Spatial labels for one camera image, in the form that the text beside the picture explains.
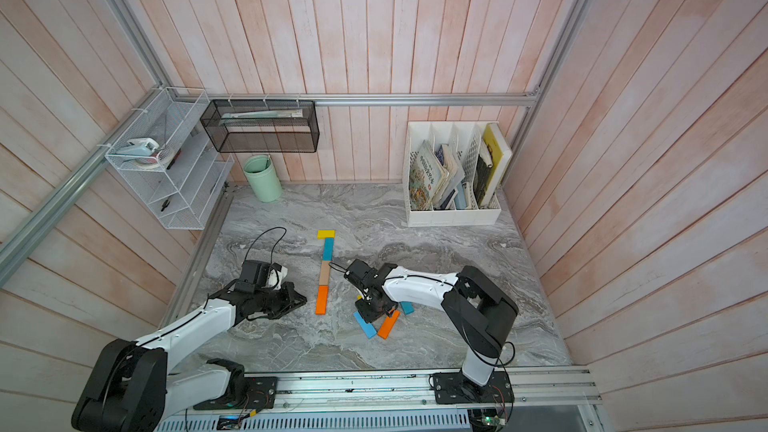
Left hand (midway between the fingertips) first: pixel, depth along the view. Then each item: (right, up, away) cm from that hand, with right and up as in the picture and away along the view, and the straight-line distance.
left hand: (306, 303), depth 86 cm
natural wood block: (+3, +7, +10) cm, 12 cm away
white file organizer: (+54, +54, +21) cm, 79 cm away
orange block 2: (+24, -6, 0) cm, 25 cm away
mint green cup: (-21, +39, +21) cm, 49 cm away
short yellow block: (+1, +19, +19) cm, 26 cm away
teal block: (+4, +13, +16) cm, 22 cm away
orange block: (+4, 0, +3) cm, 5 cm away
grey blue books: (+49, +32, +16) cm, 61 cm away
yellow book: (+60, +45, +7) cm, 75 cm away
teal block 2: (+30, -2, +2) cm, 30 cm away
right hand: (+19, -3, +2) cm, 19 cm away
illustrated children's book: (+38, +38, +15) cm, 56 cm away
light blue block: (+18, -6, -2) cm, 19 cm away
